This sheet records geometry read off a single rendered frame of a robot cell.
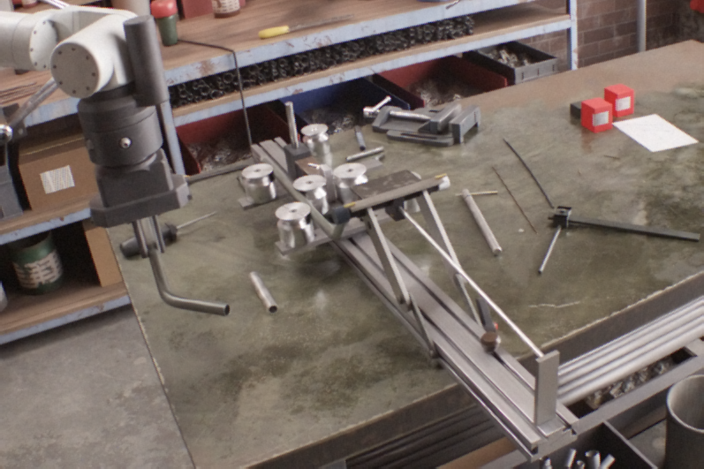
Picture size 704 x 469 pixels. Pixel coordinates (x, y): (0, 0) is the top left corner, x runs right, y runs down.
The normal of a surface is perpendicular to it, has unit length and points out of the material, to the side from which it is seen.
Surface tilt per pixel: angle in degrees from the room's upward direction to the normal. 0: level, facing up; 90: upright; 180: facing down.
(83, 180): 90
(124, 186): 90
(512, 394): 0
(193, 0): 90
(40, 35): 101
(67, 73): 90
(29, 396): 0
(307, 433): 0
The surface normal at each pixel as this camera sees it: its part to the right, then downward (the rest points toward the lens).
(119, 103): 0.20, -0.33
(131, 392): -0.11, -0.87
